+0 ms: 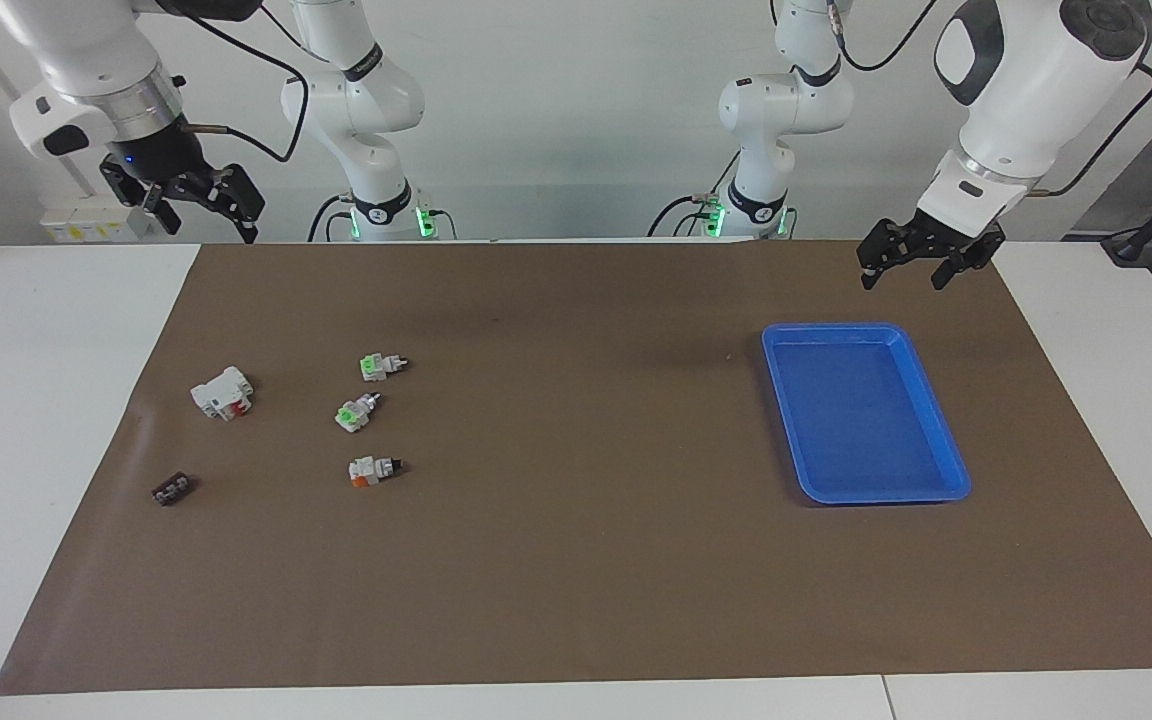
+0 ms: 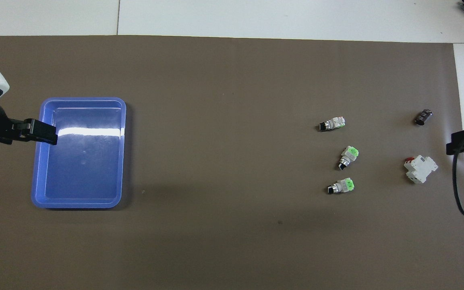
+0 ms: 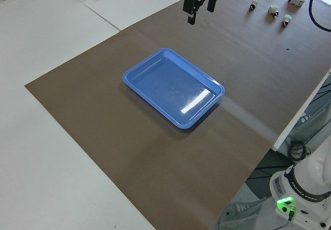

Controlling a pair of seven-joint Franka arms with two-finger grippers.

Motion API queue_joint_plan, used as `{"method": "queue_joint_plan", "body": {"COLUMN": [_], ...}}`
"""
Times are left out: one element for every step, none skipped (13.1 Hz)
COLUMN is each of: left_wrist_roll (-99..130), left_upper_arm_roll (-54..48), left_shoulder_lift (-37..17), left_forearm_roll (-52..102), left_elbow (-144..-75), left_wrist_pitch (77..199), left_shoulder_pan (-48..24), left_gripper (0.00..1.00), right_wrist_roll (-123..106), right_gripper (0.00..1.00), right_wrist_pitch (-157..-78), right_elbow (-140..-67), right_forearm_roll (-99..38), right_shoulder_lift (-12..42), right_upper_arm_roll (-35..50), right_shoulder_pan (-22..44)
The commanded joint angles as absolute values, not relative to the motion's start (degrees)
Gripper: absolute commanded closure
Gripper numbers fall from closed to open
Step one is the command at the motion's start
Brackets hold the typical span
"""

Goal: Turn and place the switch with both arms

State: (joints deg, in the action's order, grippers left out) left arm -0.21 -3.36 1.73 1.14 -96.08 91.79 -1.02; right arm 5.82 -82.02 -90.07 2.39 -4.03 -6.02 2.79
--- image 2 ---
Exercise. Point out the white orange selector switch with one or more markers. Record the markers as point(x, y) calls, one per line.
point(332, 124)

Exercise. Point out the small dark terminal block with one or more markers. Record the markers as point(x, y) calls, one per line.
point(423, 117)

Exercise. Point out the blue plastic tray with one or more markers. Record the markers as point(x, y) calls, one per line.
point(81, 169)

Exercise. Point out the white red circuit breaker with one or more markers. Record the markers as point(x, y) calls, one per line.
point(420, 169)

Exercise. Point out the brown table mat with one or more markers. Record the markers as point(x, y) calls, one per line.
point(224, 121)

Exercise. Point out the white green selector switch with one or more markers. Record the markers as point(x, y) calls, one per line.
point(341, 186)
point(349, 156)

